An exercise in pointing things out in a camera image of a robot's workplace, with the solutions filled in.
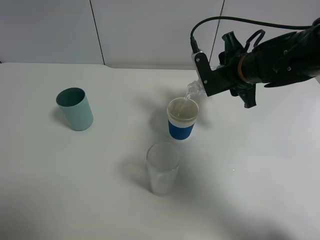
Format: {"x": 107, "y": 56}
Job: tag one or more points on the white cup blue sleeve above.
{"x": 182, "y": 115}

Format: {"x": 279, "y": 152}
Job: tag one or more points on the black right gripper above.
{"x": 232, "y": 55}

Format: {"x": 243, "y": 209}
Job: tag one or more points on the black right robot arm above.
{"x": 290, "y": 58}

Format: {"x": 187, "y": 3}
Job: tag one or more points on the clear drinking glass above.
{"x": 163, "y": 162}

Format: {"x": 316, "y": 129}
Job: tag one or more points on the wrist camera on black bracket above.
{"x": 226, "y": 74}

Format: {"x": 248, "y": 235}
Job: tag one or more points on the clear bottle green label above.
{"x": 195, "y": 87}

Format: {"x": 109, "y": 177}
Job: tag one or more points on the teal plastic cup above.
{"x": 75, "y": 107}

